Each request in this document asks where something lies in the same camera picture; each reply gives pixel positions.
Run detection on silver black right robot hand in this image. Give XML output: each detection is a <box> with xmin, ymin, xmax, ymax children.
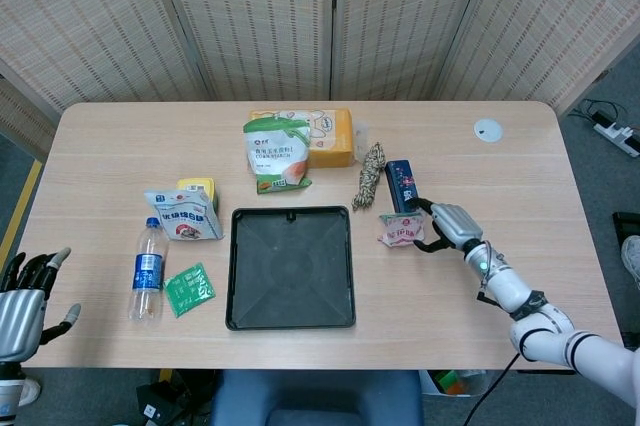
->
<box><xmin>412</xmin><ymin>198</ymin><xmax>485</xmax><ymax>253</ymax></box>

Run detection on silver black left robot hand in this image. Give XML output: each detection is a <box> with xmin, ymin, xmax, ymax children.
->
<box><xmin>0</xmin><ymin>247</ymin><xmax>82</xmax><ymax>363</ymax></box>

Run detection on small pink snack packet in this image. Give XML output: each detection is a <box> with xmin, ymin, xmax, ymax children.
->
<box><xmin>376</xmin><ymin>211</ymin><xmax>427</xmax><ymax>249</ymax></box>

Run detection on black square plastic tray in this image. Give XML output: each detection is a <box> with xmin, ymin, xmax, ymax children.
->
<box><xmin>224</xmin><ymin>204</ymin><xmax>357</xmax><ymax>332</ymax></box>

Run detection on green tea packet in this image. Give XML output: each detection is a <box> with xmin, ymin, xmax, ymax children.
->
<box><xmin>163</xmin><ymin>261</ymin><xmax>217</xmax><ymax>319</ymax></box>

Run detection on dark blue rectangular box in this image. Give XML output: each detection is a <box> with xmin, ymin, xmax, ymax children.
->
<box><xmin>385</xmin><ymin>159</ymin><xmax>426</xmax><ymax>215</ymax></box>

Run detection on white round table grommet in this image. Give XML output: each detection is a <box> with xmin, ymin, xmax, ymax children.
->
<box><xmin>473</xmin><ymin>118</ymin><xmax>504</xmax><ymax>144</ymax></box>

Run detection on clear bottle with blue label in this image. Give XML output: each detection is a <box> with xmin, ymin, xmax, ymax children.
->
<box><xmin>128</xmin><ymin>216</ymin><xmax>166</xmax><ymax>323</ymax></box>

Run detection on yellow tissue pack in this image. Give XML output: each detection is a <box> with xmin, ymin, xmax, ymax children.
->
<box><xmin>248</xmin><ymin>107</ymin><xmax>370</xmax><ymax>169</ymax></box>

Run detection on green orange box under table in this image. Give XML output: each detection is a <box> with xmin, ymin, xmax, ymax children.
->
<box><xmin>430</xmin><ymin>369</ymin><xmax>489</xmax><ymax>397</ymax></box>

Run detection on black box on floor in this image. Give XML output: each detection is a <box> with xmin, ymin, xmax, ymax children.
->
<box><xmin>135</xmin><ymin>380</ymin><xmax>182</xmax><ymax>426</ymax></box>

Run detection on black flat object on floor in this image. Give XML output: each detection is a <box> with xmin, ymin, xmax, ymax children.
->
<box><xmin>612</xmin><ymin>211</ymin><xmax>640</xmax><ymax>248</ymax></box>

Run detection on grey white shoe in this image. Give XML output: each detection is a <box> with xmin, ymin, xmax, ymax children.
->
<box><xmin>621</xmin><ymin>235</ymin><xmax>640</xmax><ymax>290</ymax></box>

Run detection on white power strip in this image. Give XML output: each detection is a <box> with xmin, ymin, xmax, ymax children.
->
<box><xmin>592</xmin><ymin>113</ymin><xmax>640</xmax><ymax>157</ymax></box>

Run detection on green white corn starch bag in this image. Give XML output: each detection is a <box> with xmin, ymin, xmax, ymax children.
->
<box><xmin>242</xmin><ymin>115</ymin><xmax>314</xmax><ymax>196</ymax></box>

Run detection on white sugar bag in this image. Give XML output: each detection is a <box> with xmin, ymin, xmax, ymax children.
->
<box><xmin>144</xmin><ymin>187</ymin><xmax>225</xmax><ymax>242</ymax></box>

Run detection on blue padded seat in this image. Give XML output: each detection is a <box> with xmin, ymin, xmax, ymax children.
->
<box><xmin>209</xmin><ymin>370</ymin><xmax>425</xmax><ymax>426</ymax></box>

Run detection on yellow green plastic container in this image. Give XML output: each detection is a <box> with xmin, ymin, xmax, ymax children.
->
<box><xmin>175</xmin><ymin>176</ymin><xmax>221</xmax><ymax>212</ymax></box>

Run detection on beige woven folding screen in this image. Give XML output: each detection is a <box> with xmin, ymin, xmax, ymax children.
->
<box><xmin>0</xmin><ymin>0</ymin><xmax>640</xmax><ymax>142</ymax></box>

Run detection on braided rope bundle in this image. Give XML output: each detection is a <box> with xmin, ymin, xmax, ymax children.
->
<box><xmin>351</xmin><ymin>141</ymin><xmax>387</xmax><ymax>212</ymax></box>

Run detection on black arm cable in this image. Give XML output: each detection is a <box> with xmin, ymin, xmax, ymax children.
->
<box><xmin>464</xmin><ymin>353</ymin><xmax>522</xmax><ymax>426</ymax></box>

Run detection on black floor cable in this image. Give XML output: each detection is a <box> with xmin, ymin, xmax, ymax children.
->
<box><xmin>569</xmin><ymin>98</ymin><xmax>622</xmax><ymax>123</ymax></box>

